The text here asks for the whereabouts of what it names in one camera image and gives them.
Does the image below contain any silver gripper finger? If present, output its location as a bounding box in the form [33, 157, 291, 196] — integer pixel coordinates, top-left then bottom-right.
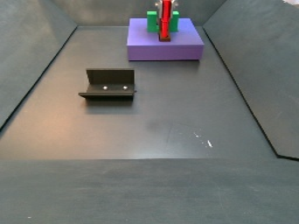
[171, 0, 179, 11]
[153, 0, 163, 15]

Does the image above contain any red peg object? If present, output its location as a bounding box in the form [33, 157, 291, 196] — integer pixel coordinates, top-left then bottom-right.
[160, 0, 172, 39]

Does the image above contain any purple rectangular board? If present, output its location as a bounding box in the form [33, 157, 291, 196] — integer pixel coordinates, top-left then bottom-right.
[127, 18, 204, 61]

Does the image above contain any right green block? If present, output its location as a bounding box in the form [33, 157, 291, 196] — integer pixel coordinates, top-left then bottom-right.
[147, 10, 159, 32]

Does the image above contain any brown upright block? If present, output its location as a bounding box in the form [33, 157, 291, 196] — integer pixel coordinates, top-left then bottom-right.
[159, 11, 171, 42]

